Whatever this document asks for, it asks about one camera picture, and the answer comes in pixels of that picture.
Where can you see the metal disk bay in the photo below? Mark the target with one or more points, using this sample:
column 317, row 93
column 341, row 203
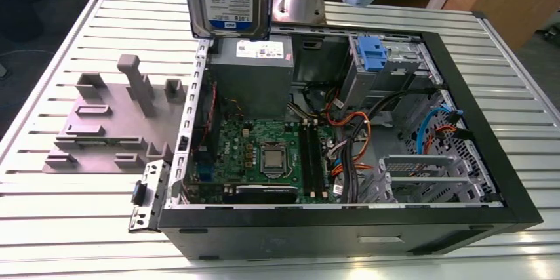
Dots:
column 427, row 179

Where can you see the CPU socket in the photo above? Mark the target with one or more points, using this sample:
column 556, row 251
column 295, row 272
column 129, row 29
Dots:
column 275, row 145

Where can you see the green motherboard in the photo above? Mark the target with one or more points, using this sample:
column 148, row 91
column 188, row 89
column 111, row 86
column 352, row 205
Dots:
column 237, row 135

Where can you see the silver CPU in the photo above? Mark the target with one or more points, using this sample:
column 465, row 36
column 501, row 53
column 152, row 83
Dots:
column 273, row 158

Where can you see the black RAM slot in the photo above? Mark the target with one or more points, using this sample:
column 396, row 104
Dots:
column 307, row 155
column 319, row 158

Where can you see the grey power supply unit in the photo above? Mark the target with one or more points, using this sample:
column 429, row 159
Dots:
column 249, row 86

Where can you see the black graphics card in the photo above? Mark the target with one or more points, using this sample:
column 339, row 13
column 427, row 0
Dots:
column 263, row 191

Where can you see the metal drive cage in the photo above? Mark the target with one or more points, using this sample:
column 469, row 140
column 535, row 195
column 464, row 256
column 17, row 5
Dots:
column 372, row 86

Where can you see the blue plastic drive latch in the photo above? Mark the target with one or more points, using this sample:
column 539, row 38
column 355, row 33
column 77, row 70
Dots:
column 372, row 57

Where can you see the black PC case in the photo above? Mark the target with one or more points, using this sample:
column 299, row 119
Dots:
column 305, row 231

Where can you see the grey parts rack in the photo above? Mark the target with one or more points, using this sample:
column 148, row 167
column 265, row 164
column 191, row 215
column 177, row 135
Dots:
column 117, row 119

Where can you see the green RAM stick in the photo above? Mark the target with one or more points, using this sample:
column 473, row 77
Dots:
column 93, row 142

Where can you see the metal expansion slot bracket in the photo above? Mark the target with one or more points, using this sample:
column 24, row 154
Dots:
column 151, row 168

